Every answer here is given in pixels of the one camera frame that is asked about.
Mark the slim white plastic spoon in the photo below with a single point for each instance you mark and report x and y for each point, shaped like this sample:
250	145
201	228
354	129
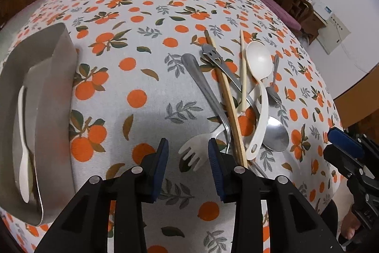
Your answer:
24	158

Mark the small metal teaspoon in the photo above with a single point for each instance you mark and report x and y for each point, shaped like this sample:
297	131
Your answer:
274	93

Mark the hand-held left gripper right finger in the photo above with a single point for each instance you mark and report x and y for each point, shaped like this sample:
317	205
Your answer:
215	171

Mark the purple seat cushion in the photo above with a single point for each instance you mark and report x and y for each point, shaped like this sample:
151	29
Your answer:
275	10

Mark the cream plastic chopstick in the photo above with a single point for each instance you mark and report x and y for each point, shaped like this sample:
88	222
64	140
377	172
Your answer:
243	78

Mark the white plastic soup spoon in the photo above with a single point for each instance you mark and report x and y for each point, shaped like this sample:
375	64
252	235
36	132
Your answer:
259	63

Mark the person's right hand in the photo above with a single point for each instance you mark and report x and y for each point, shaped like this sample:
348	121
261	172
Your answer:
351	224

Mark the brown wooden chopstick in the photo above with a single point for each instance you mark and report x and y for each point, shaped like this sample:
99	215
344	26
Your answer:
216	60
238	140

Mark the orange print tablecloth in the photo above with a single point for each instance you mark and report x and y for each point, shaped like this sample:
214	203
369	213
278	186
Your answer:
118	93

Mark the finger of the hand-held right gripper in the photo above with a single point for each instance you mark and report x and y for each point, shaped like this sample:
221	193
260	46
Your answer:
346	142
340	161

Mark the white plastic fork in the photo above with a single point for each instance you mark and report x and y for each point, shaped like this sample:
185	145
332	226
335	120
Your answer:
194	150

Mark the stainless steel tray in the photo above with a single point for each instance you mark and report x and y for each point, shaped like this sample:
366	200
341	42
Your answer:
50	87

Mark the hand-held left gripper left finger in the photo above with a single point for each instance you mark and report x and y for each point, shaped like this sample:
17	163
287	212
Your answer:
160	165

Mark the white wall box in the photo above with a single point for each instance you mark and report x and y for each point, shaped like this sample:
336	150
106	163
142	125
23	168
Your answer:
331	24

